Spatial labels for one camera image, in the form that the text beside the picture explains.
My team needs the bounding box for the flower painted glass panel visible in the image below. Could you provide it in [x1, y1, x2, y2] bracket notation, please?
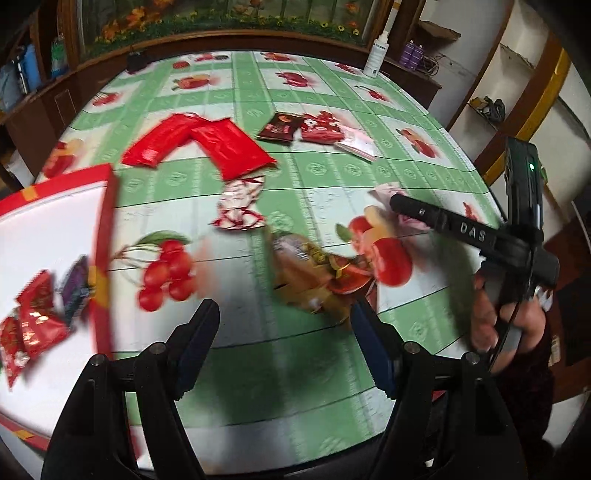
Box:
[76, 0, 399, 48]

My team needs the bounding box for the person's right forearm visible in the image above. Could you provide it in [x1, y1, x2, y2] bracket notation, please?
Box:
[496, 323, 557, 446]

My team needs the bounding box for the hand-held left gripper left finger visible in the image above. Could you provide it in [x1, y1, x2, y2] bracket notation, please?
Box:
[41, 299, 221, 480]

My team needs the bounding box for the blue thermos jug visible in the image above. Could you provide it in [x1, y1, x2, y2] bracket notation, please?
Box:
[20, 43, 42, 92]

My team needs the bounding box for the green fruit print tablecloth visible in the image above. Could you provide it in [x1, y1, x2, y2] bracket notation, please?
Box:
[0, 48, 508, 464]

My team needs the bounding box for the golden brown snack packet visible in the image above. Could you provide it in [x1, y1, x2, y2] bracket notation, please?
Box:
[269, 232, 376, 325]

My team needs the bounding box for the white spray bottle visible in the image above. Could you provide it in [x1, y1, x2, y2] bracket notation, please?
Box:
[363, 18, 393, 77]

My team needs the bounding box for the small black box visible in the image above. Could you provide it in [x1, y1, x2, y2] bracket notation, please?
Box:
[125, 51, 150, 74]

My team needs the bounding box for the dark maroon snack packet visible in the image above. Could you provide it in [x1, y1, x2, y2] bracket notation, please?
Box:
[257, 111, 305, 145]

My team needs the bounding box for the green packet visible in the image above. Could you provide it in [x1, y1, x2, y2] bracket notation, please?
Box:
[49, 34, 70, 78]

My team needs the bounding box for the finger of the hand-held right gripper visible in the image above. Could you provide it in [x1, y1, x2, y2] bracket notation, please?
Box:
[389, 193, 506, 254]

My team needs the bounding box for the long red snack packet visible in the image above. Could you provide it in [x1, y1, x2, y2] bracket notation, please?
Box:
[121, 113, 205, 169]
[190, 117, 278, 182]

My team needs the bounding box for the red white snack packet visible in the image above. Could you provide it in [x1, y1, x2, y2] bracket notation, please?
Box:
[210, 176, 267, 232]

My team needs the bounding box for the pink snack packet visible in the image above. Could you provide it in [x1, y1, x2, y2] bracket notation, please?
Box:
[372, 183, 408, 209]

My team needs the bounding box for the grey kettle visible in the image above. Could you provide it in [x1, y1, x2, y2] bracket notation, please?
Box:
[0, 65, 23, 112]

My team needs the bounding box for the pale pink white packet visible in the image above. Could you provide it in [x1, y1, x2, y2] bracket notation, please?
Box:
[334, 124, 378, 162]

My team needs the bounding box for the red flowered snack packet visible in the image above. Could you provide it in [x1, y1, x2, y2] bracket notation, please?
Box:
[300, 110, 346, 144]

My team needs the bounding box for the red gift box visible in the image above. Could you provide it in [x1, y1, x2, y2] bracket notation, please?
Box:
[0, 164, 122, 455]

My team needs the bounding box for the purple snack packet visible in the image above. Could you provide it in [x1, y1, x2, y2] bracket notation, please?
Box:
[59, 255, 94, 325]

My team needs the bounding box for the yellow black tool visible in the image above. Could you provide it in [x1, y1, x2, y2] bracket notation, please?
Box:
[468, 95, 507, 122]

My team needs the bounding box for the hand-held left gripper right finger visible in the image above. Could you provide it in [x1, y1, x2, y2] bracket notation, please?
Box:
[351, 298, 529, 480]

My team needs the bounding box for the person's right hand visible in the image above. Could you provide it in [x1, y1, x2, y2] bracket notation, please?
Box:
[470, 272, 550, 354]

